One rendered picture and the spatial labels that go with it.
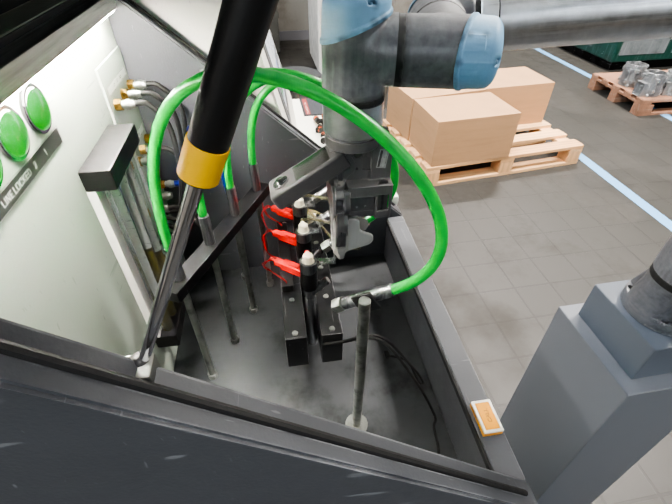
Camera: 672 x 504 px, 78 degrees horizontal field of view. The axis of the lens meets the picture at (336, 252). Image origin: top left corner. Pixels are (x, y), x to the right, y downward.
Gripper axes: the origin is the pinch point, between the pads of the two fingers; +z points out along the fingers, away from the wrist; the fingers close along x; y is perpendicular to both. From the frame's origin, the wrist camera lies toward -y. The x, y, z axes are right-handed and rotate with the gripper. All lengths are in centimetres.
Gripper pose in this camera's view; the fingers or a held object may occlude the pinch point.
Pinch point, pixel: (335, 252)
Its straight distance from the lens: 65.8
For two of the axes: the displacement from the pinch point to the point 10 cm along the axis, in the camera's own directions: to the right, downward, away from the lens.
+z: 0.0, 7.6, 6.5
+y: 9.9, -1.0, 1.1
